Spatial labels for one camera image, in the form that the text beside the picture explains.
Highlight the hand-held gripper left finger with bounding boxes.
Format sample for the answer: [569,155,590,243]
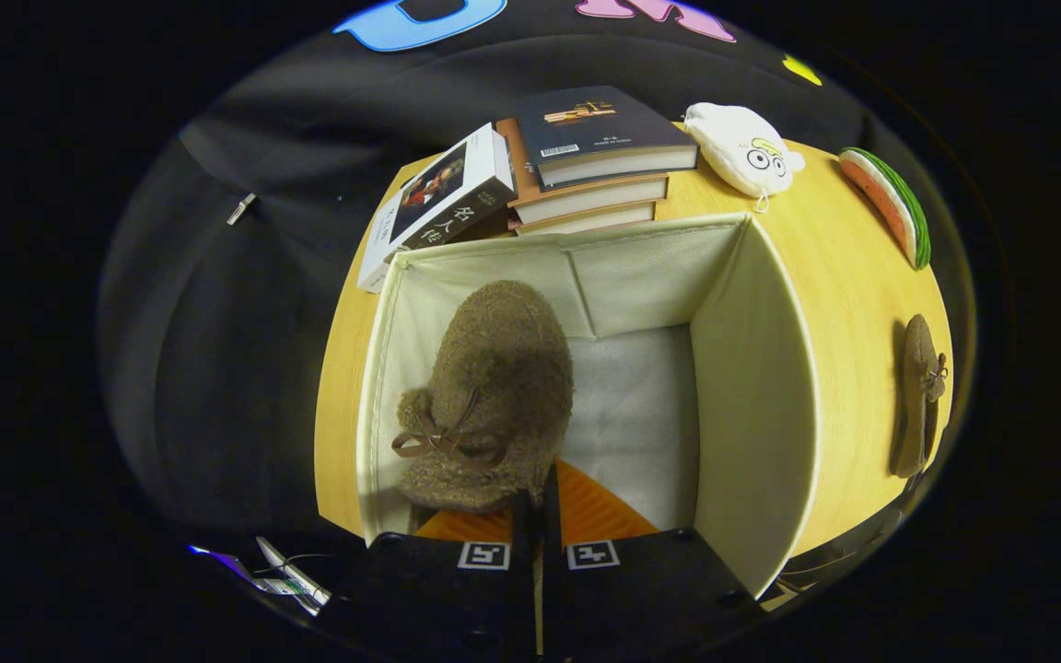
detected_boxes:
[337,491,541,659]

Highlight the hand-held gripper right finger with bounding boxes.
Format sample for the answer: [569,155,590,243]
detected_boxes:
[542,459,766,659]

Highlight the brown fuzzy shoe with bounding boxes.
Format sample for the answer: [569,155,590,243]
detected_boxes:
[890,313,950,480]
[391,280,576,515]

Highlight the grey fabric storage box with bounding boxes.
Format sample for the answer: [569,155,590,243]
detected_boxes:
[356,212,824,599]

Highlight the open laptop computer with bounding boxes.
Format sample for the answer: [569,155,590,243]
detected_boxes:
[186,537,333,616]

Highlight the thin brown book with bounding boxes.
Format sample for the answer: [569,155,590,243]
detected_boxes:
[507,201,658,237]

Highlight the brown cover book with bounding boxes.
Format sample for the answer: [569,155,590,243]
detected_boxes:
[496,118,670,225]

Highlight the white portrait cover book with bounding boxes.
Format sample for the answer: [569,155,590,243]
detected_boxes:
[357,122,519,294]

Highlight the dark blue cover book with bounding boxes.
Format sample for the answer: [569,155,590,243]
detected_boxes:
[518,86,699,192]

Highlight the white plush toy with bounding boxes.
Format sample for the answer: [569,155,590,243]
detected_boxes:
[683,101,808,213]

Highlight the watermelon slice plush toy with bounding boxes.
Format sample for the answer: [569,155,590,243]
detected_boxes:
[838,147,932,271]

